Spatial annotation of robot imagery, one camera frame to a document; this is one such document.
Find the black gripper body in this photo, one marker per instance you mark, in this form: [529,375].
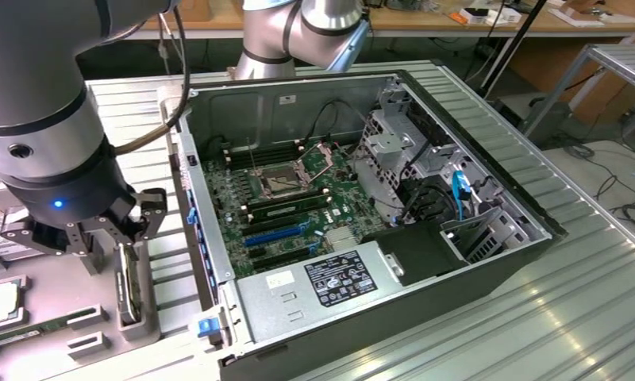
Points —
[68,194]

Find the black graphics card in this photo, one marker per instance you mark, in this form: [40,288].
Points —
[129,278]

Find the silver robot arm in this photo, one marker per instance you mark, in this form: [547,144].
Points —
[32,79]

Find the grey parts rack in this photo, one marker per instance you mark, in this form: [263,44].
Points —
[57,285]

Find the thin locking lever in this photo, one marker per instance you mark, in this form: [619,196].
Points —
[251,155]

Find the CPU socket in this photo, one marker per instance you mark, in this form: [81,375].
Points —
[278,182]

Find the black RAM slot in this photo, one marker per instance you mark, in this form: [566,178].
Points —
[284,197]
[262,149]
[283,193]
[266,158]
[264,154]

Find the blue case latch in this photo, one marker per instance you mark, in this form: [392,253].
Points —
[206,327]

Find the grey power supply unit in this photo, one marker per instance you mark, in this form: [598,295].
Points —
[275,301]

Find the metal socket cover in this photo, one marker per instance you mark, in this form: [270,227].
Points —
[328,167]

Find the silver chipset heatsink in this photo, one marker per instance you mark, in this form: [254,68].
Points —
[344,238]

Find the green motherboard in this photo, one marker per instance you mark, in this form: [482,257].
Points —
[350,198]

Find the metal disk bay cage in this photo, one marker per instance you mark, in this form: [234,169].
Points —
[386,143]

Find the black open PC case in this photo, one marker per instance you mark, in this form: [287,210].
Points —
[455,301]

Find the silver perforated disk caddy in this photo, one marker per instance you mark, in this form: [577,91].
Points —
[487,230]

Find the wooden desk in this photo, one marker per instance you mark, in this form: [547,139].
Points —
[429,25]

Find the orange white box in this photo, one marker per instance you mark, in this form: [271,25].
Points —
[461,18]

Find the black floor box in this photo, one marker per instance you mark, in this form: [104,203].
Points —
[539,119]

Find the black pole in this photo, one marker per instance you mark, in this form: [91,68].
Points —
[514,45]

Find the small black box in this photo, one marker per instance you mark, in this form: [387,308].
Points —
[482,12]

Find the small white box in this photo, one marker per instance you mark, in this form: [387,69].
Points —
[505,16]

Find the brown wooden cabinet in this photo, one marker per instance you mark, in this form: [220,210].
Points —
[550,67]

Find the flat white box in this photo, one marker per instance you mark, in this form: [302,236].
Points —
[577,16]

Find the aluminium frame table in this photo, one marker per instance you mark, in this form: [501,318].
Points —
[625,67]

